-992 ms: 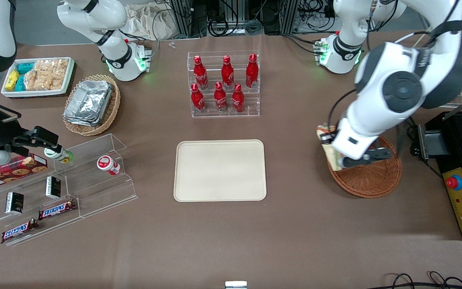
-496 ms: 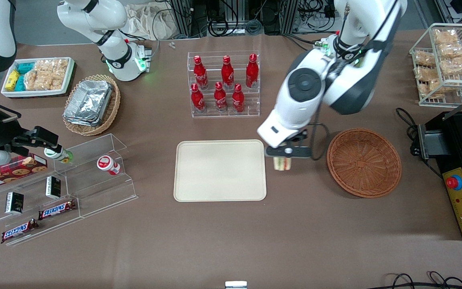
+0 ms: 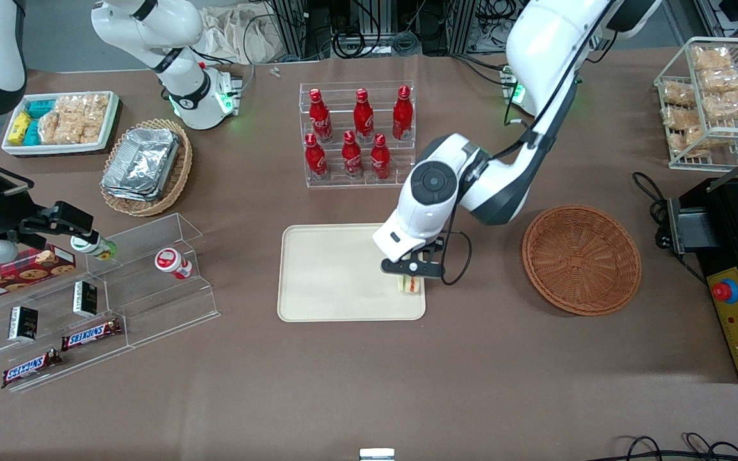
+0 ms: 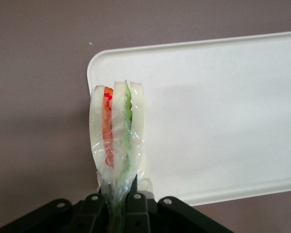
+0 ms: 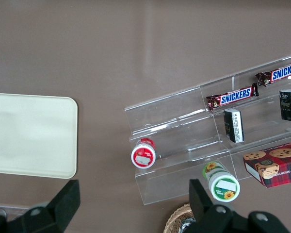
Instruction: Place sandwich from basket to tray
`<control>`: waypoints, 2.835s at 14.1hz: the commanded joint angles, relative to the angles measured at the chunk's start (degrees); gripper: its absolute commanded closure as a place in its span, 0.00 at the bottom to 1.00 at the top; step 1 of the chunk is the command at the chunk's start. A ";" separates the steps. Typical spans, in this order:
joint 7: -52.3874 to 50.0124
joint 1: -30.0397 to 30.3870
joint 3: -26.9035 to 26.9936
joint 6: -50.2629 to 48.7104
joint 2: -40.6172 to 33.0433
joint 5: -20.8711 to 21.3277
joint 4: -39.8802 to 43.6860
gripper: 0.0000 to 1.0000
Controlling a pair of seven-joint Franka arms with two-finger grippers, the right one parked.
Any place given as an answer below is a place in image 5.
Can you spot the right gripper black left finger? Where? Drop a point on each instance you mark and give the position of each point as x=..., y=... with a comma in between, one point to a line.
x=53, y=211

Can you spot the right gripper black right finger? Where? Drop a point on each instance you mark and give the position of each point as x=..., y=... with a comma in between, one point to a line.
x=208, y=213

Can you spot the oval wicker basket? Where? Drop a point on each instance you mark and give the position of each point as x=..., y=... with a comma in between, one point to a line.
x=174, y=221

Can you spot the beige plastic tray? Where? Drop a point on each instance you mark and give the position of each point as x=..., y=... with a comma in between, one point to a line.
x=31, y=136

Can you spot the stack of foil trays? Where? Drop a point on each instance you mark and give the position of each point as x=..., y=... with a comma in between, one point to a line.
x=188, y=224

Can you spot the green lidded yogurt cup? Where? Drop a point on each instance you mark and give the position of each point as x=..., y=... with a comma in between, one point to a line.
x=224, y=185

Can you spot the clear acrylic bottle rack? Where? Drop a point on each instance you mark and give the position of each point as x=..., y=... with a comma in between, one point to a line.
x=17, y=210

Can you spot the red tartan cookie box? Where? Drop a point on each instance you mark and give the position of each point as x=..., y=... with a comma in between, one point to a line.
x=279, y=165

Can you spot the red lidded yogurt cup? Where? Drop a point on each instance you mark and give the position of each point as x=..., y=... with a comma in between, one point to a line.
x=143, y=155

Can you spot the clear acrylic stepped shelf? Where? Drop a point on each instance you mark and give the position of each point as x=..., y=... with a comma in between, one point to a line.
x=179, y=131

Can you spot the snickers bar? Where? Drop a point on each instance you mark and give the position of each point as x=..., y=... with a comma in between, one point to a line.
x=281, y=72
x=235, y=97

